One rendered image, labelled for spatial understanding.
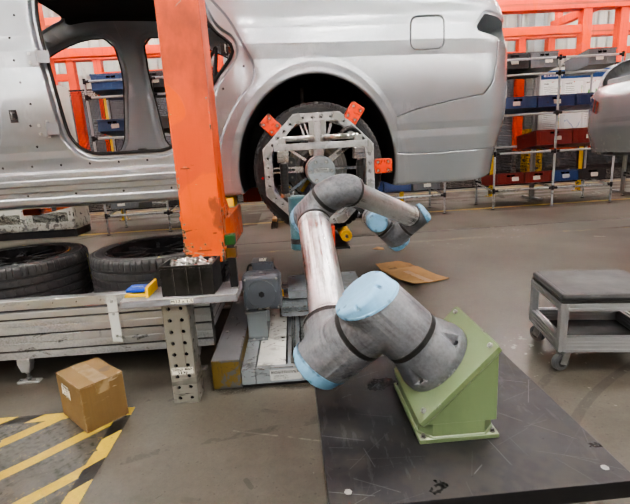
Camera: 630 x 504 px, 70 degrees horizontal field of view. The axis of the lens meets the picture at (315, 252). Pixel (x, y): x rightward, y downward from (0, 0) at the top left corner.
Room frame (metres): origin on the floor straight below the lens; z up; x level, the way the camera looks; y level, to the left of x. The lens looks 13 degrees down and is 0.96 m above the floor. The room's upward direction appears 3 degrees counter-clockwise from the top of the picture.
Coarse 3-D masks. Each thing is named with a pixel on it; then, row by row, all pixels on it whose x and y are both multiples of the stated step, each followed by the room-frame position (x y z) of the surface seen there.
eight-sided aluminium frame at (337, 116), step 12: (288, 120) 2.22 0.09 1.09; (300, 120) 2.23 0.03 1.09; (336, 120) 2.25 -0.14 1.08; (348, 120) 2.23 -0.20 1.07; (288, 132) 2.27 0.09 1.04; (348, 132) 2.28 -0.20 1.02; (276, 144) 2.22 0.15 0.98; (372, 144) 2.24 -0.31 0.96; (264, 156) 2.22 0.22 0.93; (372, 156) 2.24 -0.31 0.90; (264, 168) 2.22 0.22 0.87; (372, 168) 2.24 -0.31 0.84; (372, 180) 2.24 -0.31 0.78; (276, 204) 2.22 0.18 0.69; (336, 216) 2.23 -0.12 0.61; (348, 216) 2.23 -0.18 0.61
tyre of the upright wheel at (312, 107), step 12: (300, 108) 2.31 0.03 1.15; (312, 108) 2.31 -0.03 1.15; (324, 108) 2.31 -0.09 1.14; (336, 108) 2.32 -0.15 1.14; (276, 120) 2.31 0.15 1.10; (360, 120) 2.33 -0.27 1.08; (264, 132) 2.32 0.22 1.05; (372, 132) 2.33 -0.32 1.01; (264, 144) 2.30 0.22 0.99; (264, 180) 2.30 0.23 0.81; (264, 192) 2.30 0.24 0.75; (276, 216) 2.31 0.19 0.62; (288, 216) 2.31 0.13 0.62; (336, 228) 2.32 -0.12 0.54
